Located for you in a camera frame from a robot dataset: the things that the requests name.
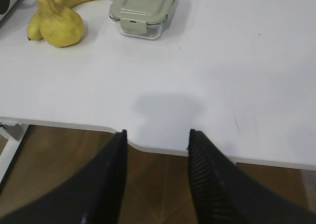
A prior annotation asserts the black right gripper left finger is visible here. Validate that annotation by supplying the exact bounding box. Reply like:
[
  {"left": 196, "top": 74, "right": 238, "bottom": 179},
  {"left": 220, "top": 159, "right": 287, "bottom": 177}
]
[{"left": 0, "top": 130, "right": 127, "bottom": 224}]

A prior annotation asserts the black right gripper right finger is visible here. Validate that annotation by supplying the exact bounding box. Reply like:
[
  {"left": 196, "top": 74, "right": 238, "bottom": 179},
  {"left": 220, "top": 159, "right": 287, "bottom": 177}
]
[{"left": 188, "top": 129, "right": 316, "bottom": 224}]

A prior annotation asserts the yellow pear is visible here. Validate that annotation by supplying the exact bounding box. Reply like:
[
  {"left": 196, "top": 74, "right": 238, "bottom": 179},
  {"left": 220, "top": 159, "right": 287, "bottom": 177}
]
[{"left": 36, "top": 0, "right": 84, "bottom": 47}]

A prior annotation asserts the green lid glass container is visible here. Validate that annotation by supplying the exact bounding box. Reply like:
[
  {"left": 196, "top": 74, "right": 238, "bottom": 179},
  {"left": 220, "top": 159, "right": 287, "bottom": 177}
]
[{"left": 109, "top": 0, "right": 178, "bottom": 40}]

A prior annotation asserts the navy and white lunch bag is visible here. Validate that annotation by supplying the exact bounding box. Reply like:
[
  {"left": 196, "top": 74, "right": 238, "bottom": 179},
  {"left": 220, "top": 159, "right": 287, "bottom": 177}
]
[{"left": 0, "top": 0, "right": 27, "bottom": 27}]

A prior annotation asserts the white table leg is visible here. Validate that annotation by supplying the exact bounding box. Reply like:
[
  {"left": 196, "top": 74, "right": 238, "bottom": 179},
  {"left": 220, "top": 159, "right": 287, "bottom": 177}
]
[{"left": 0, "top": 123, "right": 29, "bottom": 183}]

